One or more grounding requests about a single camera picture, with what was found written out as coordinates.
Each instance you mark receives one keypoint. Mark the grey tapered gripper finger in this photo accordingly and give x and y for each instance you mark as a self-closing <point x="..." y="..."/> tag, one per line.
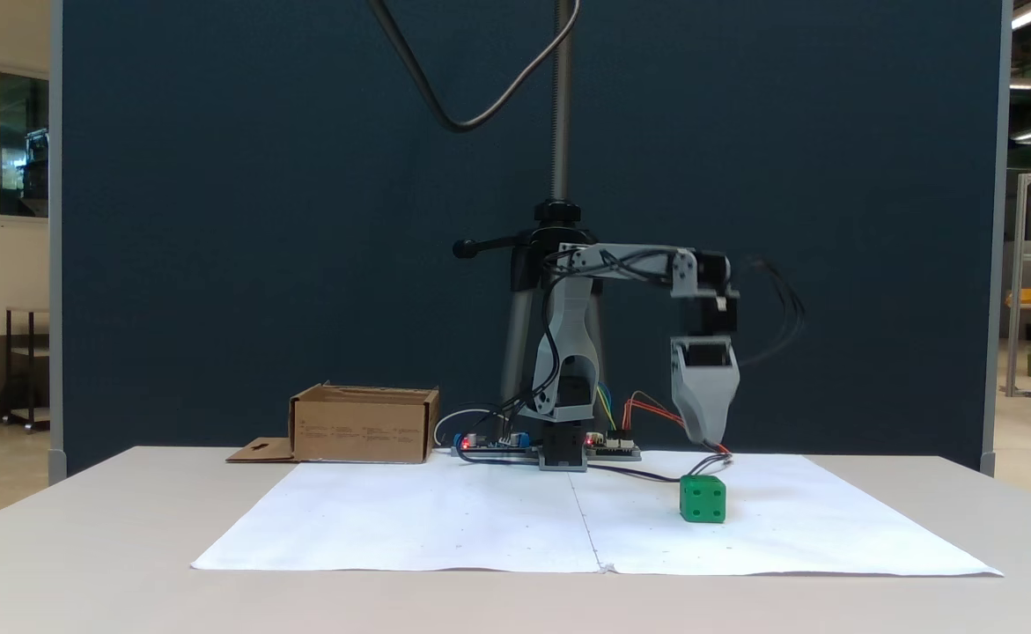
<point x="707" y="414"/>

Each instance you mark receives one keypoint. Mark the green dice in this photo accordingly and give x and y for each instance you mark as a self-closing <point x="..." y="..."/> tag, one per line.
<point x="703" y="500"/>

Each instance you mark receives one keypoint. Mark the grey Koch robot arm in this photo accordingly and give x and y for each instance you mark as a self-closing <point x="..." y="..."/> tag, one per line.
<point x="568" y="326"/>

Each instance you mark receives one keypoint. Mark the dark circuit board with connectors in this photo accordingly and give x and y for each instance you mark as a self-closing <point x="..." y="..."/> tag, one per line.
<point x="614" y="449"/>

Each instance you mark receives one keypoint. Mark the blue circuit board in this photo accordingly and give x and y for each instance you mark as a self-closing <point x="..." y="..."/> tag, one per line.
<point x="515" y="440"/>

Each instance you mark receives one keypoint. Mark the white paper sheet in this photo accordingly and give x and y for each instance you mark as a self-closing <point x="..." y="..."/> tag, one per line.
<point x="445" y="528"/>

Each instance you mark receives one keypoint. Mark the brown cardboard box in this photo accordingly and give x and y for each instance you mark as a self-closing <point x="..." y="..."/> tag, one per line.
<point x="361" y="431"/>

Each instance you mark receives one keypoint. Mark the dark blue partition panel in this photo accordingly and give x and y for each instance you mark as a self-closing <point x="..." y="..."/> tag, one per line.
<point x="216" y="220"/>

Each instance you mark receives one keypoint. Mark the black shelf cart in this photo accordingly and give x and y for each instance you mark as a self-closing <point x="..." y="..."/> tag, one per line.
<point x="31" y="370"/>

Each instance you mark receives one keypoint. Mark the black camera stand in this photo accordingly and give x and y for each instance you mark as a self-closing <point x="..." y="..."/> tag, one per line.
<point x="561" y="88"/>

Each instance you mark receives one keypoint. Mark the wall window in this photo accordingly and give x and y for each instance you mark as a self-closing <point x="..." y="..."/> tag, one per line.
<point x="22" y="145"/>

